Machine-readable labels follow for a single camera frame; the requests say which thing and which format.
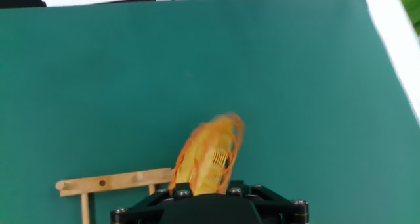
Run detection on bright green cloth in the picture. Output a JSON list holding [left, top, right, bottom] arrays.
[[395, 0, 420, 36]]

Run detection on orange yellow wicker basket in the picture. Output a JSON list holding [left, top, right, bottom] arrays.
[[168, 112, 245, 197]]

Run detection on green table mat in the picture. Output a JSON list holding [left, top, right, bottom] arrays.
[[0, 0, 420, 224]]

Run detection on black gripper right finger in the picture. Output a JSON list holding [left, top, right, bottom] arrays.
[[226, 180, 310, 224]]

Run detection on wooden peg dish rack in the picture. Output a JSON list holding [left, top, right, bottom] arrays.
[[54, 167, 173, 224]]

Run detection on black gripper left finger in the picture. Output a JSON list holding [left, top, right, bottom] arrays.
[[110, 183, 195, 224]]

